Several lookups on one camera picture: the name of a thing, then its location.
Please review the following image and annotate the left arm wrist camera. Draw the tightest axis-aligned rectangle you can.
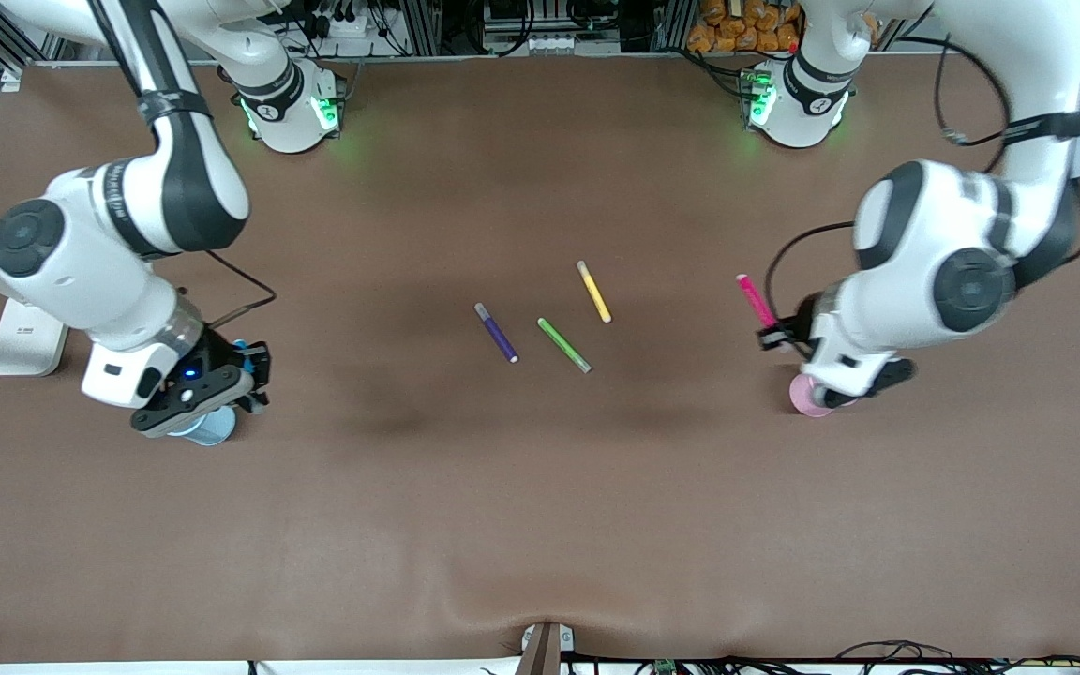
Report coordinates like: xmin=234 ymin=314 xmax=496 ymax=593
xmin=821 ymin=359 xmax=916 ymax=409

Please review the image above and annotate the pile of orange objects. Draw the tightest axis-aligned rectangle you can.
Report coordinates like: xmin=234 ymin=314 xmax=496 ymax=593
xmin=687 ymin=0 xmax=805 ymax=53

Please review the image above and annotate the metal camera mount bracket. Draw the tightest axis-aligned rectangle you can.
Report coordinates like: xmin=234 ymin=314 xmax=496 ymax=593
xmin=517 ymin=622 xmax=576 ymax=675

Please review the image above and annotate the light blue mesh cup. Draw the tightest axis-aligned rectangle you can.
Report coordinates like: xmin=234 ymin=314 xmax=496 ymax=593
xmin=165 ymin=408 xmax=237 ymax=446

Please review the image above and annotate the brown table mat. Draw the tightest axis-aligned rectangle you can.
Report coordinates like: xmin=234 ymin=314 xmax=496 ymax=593
xmin=0 ymin=52 xmax=1080 ymax=663

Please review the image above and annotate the white power strip with plugs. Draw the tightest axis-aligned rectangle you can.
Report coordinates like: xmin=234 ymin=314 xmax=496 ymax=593
xmin=301 ymin=0 xmax=383 ymax=43

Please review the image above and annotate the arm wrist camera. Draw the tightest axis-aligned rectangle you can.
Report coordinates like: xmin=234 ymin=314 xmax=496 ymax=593
xmin=131 ymin=367 xmax=255 ymax=439
xmin=821 ymin=359 xmax=916 ymax=409

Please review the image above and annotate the green marker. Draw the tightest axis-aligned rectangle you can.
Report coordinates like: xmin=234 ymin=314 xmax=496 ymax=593
xmin=537 ymin=318 xmax=593 ymax=374

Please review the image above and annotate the bundle of black cables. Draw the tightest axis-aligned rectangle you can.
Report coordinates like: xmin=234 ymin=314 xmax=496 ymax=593
xmin=718 ymin=640 xmax=1080 ymax=675

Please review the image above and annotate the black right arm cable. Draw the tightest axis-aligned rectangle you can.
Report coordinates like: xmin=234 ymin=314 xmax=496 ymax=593
xmin=90 ymin=0 xmax=278 ymax=329

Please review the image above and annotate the pink mesh cup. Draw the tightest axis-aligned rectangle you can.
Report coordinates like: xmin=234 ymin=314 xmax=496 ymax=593
xmin=788 ymin=375 xmax=836 ymax=418

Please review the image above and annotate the yellow marker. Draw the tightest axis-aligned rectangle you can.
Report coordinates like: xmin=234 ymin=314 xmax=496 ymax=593
xmin=577 ymin=261 xmax=612 ymax=323

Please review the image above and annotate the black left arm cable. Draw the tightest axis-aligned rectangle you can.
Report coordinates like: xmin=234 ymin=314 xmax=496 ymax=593
xmin=765 ymin=36 xmax=1080 ymax=331

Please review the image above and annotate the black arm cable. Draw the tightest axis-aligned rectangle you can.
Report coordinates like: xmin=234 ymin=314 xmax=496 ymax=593
xmin=765 ymin=36 xmax=1080 ymax=331
xmin=90 ymin=0 xmax=278 ymax=329

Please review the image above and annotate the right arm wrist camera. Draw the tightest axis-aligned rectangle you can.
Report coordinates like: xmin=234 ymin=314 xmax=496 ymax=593
xmin=131 ymin=367 xmax=255 ymax=439

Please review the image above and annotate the white desk lamp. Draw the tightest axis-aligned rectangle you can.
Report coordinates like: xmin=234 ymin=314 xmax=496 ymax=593
xmin=0 ymin=246 xmax=69 ymax=378

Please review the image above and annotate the purple marker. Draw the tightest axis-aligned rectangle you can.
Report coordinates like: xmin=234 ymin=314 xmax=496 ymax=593
xmin=474 ymin=302 xmax=519 ymax=364

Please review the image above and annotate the pink marker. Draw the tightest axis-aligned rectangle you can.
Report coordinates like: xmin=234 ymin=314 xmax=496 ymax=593
xmin=737 ymin=274 xmax=779 ymax=330

